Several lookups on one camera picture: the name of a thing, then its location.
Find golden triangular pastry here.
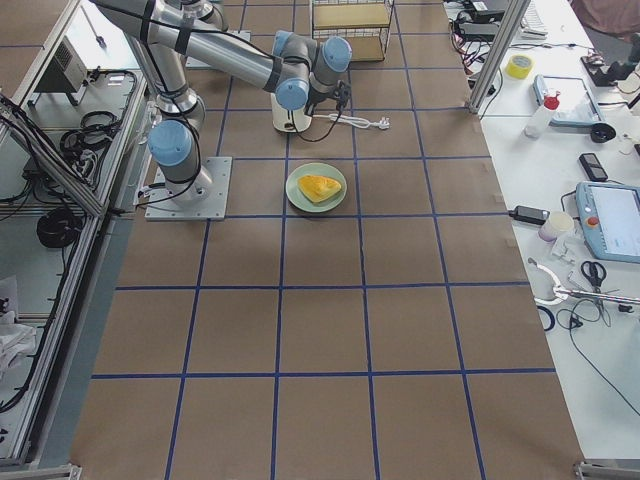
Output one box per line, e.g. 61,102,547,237
297,175,342,204

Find white power cord with plug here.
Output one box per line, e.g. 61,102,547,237
309,113,392,132

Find black remote handset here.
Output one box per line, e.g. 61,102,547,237
579,153,608,182

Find white paper cup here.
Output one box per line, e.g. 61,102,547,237
538,211,574,242

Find black scissors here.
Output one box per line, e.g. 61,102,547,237
580,260,607,293

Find white bottle red cap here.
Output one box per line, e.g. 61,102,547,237
523,91,560,139

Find black power adapter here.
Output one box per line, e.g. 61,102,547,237
508,205,550,225

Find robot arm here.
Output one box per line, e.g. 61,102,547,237
96,1,352,201
179,0,229,32

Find yellow tape roll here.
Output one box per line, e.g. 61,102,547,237
505,54,534,80

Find white two-slot toaster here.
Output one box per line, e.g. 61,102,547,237
270,93,312,133

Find pale green round plate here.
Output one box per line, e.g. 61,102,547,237
285,162,347,213

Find blue teach pendant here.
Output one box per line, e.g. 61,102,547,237
576,182,639,264
533,74,604,128

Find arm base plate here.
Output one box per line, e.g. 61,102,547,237
145,157,232,221

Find aluminium frame post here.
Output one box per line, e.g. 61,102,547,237
466,0,530,114

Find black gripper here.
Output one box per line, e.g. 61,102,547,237
305,87,327,113

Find wire basket with wooden shelf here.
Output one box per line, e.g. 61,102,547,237
309,0,394,62

